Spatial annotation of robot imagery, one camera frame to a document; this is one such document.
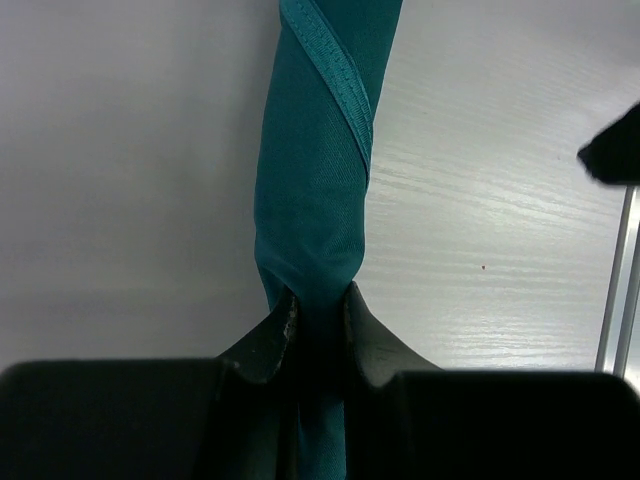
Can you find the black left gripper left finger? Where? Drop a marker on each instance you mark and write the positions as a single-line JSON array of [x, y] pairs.
[[229, 417]]

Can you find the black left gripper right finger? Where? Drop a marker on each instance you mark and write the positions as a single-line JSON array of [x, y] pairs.
[[406, 418]]

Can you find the teal satin napkin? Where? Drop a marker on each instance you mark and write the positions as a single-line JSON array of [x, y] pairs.
[[309, 205]]

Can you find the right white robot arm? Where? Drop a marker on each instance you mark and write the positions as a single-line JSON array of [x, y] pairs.
[[612, 156]]

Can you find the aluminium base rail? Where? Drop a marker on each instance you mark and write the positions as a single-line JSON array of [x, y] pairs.
[[618, 347]]

